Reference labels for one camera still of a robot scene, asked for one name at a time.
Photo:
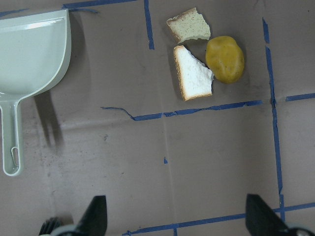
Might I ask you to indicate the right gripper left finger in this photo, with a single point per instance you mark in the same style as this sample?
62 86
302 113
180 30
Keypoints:
94 219

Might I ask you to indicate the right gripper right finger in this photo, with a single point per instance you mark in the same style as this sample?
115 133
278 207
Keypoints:
261 220

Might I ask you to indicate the white hand brush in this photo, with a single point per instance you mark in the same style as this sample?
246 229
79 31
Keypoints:
54 227

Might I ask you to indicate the white bread slice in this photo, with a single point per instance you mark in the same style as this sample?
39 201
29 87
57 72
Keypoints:
195 79

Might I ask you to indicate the yellow potato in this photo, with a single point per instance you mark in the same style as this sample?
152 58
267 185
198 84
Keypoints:
225 59

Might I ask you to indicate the pale green dustpan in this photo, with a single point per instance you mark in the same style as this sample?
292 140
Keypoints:
35 52

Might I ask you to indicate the brown bread slice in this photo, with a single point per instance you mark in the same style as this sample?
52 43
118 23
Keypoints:
189 25

